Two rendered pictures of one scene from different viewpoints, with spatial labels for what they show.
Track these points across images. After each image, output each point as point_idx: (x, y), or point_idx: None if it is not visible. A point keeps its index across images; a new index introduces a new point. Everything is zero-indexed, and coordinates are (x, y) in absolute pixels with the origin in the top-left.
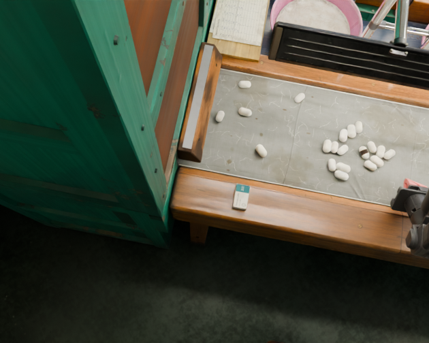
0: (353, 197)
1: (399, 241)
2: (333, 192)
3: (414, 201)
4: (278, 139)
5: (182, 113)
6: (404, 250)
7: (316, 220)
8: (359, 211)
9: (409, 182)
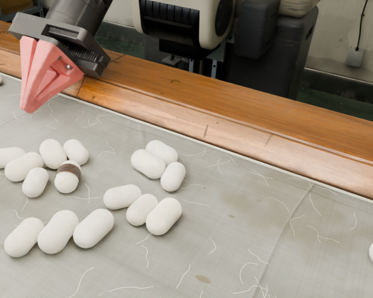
0: (152, 129)
1: (121, 59)
2: (193, 144)
3: (80, 10)
4: (318, 291)
5: None
6: (121, 53)
7: (258, 103)
8: (164, 94)
9: (42, 61)
